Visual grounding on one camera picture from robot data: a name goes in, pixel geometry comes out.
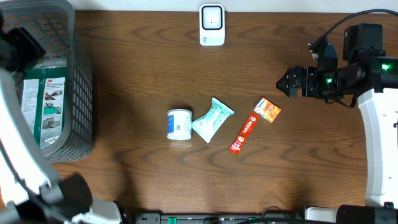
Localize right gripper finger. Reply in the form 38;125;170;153
276;83;300;98
276;67;297;86

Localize orange white small packet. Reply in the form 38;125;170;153
254;97;282;123

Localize red Nescafe stick sachet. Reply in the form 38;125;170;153
229;111;261;154

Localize teal wet wipes pack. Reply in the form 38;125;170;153
192;97;234;143

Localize white plastic bottle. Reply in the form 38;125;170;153
167;109;192;141

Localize green white instruction package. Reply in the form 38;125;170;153
21;67;67;149

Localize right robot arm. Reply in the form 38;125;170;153
276;24;397;223

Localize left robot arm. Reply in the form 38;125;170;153
1;27;123;223

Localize white barcode scanner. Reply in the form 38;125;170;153
199;4;226;47

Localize grey plastic mesh basket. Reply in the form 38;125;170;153
1;0;93;163

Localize right black cable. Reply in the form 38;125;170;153
313;8;398;47

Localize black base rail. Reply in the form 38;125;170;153
133;210;305;224

